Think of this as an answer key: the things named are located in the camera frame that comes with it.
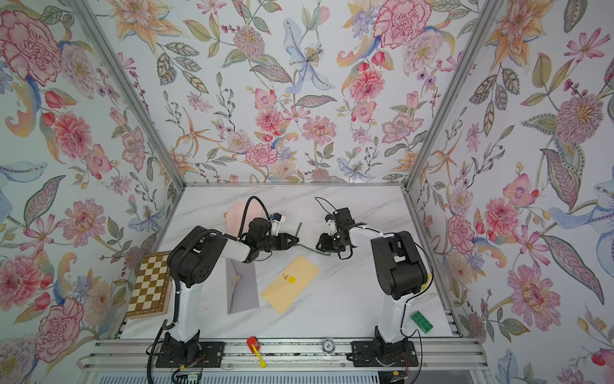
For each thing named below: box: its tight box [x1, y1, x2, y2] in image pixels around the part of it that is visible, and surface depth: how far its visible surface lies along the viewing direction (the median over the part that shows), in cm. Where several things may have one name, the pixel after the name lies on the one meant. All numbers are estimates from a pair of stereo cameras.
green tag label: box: [410, 310, 435, 334], surface depth 80 cm
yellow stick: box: [251, 344, 268, 369], surface depth 75 cm
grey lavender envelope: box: [225, 258, 260, 315], surface depth 88 cm
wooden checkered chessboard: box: [126, 250, 175, 319], surface depth 87 cm
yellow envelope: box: [260, 254, 321, 316], surface depth 91 cm
